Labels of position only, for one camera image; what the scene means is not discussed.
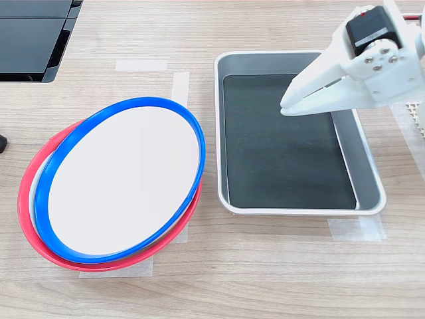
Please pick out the steel rectangular tray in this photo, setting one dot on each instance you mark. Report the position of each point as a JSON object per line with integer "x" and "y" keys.
{"x": 365, "y": 153}

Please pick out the red-rimmed white round plate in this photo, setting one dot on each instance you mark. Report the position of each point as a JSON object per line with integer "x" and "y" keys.
{"x": 24, "y": 206}

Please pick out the translucent tape strip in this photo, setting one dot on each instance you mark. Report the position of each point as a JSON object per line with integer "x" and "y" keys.
{"x": 403, "y": 126}
{"x": 182, "y": 232}
{"x": 141, "y": 65}
{"x": 139, "y": 269}
{"x": 181, "y": 88}
{"x": 355, "y": 229}

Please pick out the small black object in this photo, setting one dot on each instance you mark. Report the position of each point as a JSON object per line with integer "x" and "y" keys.
{"x": 2, "y": 143}

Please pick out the black glossy device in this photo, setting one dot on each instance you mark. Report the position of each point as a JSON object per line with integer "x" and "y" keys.
{"x": 30, "y": 40}

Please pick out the black tray mat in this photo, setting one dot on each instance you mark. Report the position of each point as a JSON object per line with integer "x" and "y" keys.
{"x": 282, "y": 159}

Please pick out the blue-rimmed white round plate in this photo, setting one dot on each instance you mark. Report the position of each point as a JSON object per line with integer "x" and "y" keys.
{"x": 123, "y": 179}

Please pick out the pale perforated base plate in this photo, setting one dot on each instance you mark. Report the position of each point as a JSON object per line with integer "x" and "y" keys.
{"x": 415, "y": 114}

